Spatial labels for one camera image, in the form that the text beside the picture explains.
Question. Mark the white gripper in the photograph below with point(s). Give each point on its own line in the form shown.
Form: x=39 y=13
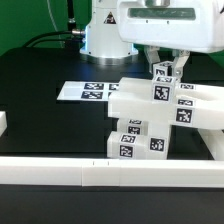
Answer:
x=186 y=25

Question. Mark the white chair backrest frame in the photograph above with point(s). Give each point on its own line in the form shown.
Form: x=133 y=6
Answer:
x=193 y=105

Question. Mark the white chair seat part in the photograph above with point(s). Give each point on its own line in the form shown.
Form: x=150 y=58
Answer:
x=159 y=139

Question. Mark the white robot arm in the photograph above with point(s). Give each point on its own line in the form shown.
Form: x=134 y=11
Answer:
x=103 y=43

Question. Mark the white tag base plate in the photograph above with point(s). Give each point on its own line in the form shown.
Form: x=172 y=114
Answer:
x=86 y=91

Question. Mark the white front rail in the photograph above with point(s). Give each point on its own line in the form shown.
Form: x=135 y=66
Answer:
x=111 y=172

